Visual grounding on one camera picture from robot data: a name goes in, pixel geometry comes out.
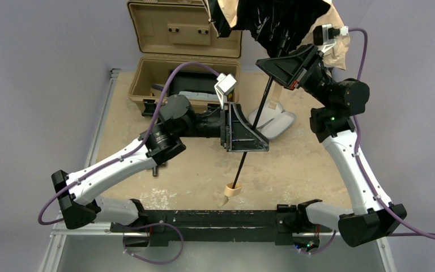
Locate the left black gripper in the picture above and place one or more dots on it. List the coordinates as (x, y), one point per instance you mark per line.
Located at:
(225, 127)

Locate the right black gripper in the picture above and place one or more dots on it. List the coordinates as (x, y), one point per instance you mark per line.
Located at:
(304, 67)

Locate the lilac zippered umbrella case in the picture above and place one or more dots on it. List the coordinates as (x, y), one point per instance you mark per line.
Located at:
(274, 122)

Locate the beige umbrella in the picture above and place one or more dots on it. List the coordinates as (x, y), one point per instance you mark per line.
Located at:
(269, 21)

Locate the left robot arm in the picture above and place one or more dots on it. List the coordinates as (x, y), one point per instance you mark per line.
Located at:
(80, 192)

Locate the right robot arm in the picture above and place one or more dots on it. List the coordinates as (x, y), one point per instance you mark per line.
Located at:
(373, 215)

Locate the grey box in toolbox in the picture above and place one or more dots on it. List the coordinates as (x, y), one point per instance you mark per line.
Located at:
(201, 96)

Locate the black tray in toolbox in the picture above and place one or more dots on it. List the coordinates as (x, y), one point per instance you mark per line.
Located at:
(192, 81)

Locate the black base bar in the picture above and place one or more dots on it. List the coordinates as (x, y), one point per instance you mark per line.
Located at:
(280, 226)

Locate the tan plastic toolbox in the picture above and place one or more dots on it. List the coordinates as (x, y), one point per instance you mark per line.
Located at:
(170, 33)

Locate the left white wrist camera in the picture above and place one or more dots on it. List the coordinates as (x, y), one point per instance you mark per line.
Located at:
(225, 84)

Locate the black metal crank handle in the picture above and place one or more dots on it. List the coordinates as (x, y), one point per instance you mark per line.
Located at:
(155, 171)

